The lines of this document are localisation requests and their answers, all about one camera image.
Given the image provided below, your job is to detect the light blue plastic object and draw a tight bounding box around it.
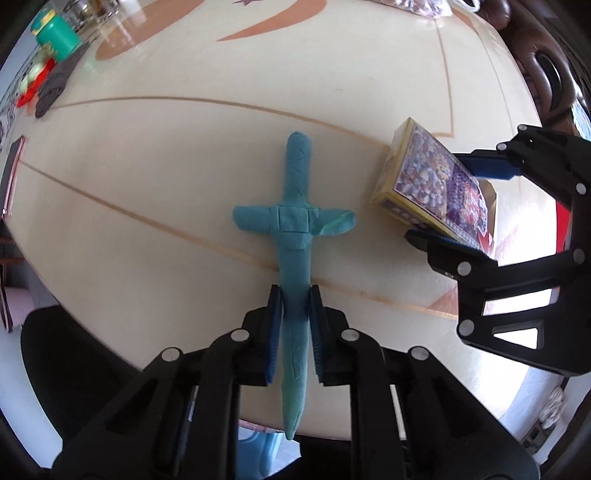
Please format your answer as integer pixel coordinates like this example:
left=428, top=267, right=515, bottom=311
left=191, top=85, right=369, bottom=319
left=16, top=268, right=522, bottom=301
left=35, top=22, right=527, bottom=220
left=238, top=421, right=289, bottom=462

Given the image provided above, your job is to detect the teal toy sword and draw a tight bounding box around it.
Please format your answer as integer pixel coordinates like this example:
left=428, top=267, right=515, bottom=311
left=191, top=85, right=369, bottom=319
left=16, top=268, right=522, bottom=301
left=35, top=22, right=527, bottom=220
left=232, top=131, right=356, bottom=440

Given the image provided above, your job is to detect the dark cloth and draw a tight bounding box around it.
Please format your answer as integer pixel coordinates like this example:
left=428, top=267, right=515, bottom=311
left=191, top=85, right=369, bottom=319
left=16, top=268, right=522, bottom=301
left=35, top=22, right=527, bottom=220
left=33, top=39, right=95, bottom=118

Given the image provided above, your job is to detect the colourful card box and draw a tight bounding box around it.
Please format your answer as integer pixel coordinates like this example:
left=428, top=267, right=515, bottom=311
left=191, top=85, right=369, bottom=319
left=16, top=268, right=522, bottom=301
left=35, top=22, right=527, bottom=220
left=369, top=117, right=498, bottom=254

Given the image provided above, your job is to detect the blue armchair seat cloth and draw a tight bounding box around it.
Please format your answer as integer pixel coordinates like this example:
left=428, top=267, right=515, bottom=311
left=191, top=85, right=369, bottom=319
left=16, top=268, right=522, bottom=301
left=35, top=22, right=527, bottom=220
left=571, top=104, right=591, bottom=141

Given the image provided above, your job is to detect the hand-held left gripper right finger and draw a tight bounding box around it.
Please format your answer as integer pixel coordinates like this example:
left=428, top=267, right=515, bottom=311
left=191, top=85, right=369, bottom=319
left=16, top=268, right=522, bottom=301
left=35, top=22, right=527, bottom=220
left=309, top=285, right=539, bottom=480

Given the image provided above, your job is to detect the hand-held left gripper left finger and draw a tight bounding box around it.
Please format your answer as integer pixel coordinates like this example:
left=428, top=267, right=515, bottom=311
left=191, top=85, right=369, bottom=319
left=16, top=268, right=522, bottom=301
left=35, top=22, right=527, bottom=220
left=51, top=285, right=283, bottom=480

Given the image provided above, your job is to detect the brown leather armchair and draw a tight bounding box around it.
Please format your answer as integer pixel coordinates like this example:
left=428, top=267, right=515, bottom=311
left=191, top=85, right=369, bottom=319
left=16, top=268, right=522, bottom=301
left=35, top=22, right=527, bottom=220
left=508, top=9, right=591, bottom=139

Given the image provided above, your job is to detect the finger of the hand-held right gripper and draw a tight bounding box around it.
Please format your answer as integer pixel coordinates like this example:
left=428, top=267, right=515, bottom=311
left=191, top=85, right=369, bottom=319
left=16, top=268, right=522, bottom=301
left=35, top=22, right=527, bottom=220
left=405, top=226, right=591, bottom=379
left=455, top=124, right=591, bottom=250

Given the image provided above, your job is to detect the brown leather sofa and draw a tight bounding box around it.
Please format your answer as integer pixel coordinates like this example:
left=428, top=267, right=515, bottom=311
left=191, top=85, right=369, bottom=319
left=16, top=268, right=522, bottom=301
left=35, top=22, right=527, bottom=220
left=480, top=0, right=522, bottom=28

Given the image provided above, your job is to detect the clear plastic bag of nuts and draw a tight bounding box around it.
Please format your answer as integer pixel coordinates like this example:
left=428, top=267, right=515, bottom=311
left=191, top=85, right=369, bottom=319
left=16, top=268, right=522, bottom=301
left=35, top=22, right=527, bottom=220
left=383, top=0, right=481, bottom=19

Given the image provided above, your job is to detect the red plastic chair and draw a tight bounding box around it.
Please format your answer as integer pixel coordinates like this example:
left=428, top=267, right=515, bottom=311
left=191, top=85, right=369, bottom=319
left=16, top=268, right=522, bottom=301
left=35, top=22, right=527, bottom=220
left=554, top=200, right=573, bottom=252

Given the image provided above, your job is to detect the person's leg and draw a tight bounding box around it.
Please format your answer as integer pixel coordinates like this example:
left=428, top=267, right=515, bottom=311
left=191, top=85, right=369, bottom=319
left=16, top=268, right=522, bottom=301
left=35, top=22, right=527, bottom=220
left=21, top=308, right=148, bottom=444

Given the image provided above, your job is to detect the smartphone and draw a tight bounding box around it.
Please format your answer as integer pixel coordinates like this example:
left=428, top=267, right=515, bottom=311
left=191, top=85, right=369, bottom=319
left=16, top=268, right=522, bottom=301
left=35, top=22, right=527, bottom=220
left=0, top=136, right=27, bottom=217

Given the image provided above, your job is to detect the white crumpled plastic bag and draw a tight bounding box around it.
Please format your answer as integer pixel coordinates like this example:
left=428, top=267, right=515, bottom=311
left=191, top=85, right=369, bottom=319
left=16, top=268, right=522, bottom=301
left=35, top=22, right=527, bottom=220
left=538, top=385, right=570, bottom=432

